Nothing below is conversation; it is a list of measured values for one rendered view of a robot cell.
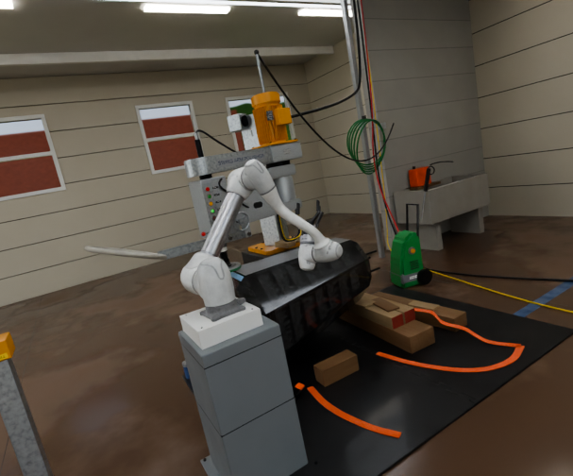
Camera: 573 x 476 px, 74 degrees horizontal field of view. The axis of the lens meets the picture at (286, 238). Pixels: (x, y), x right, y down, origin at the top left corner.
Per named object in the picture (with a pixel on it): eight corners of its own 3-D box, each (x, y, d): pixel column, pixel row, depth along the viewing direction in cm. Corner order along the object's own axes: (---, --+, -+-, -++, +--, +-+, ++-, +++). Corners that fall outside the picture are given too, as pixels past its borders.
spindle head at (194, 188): (242, 229, 308) (229, 174, 300) (256, 229, 291) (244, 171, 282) (201, 241, 288) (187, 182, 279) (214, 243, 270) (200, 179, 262)
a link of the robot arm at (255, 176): (280, 181, 210) (266, 183, 221) (263, 152, 203) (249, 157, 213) (264, 195, 204) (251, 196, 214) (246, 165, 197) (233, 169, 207)
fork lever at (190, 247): (241, 235, 306) (240, 229, 306) (254, 235, 291) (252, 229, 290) (157, 258, 266) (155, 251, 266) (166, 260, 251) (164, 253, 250)
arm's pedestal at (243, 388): (322, 466, 198) (294, 322, 183) (234, 524, 174) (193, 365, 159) (276, 419, 241) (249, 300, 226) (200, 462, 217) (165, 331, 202)
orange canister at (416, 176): (406, 190, 565) (403, 168, 559) (429, 183, 588) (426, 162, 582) (417, 190, 546) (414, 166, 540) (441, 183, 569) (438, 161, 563)
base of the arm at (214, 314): (254, 306, 190) (251, 296, 189) (212, 322, 179) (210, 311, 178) (237, 299, 206) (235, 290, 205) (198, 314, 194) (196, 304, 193)
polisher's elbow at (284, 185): (271, 202, 327) (266, 179, 323) (293, 197, 331) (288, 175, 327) (277, 203, 308) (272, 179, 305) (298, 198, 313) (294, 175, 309)
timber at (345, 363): (325, 387, 262) (322, 371, 259) (315, 380, 272) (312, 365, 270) (359, 369, 275) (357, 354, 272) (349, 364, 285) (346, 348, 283)
